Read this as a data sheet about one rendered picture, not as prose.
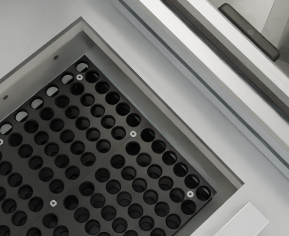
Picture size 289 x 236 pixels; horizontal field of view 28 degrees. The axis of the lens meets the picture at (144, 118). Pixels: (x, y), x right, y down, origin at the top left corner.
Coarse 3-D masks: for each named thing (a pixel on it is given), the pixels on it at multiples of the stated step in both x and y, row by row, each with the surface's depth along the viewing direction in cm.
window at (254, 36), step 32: (192, 0) 43; (224, 0) 39; (256, 0) 36; (288, 0) 34; (224, 32) 43; (256, 32) 39; (288, 32) 36; (256, 64) 42; (288, 64) 39; (288, 96) 42
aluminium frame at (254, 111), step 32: (128, 0) 48; (160, 0) 47; (160, 32) 47; (192, 32) 46; (192, 64) 46; (224, 64) 45; (224, 96) 45; (256, 96) 44; (256, 128) 45; (288, 128) 44; (288, 160) 44
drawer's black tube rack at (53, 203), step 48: (48, 96) 53; (96, 96) 53; (0, 144) 52; (48, 144) 52; (96, 144) 52; (0, 192) 53; (48, 192) 51; (96, 192) 51; (144, 192) 51; (192, 192) 51
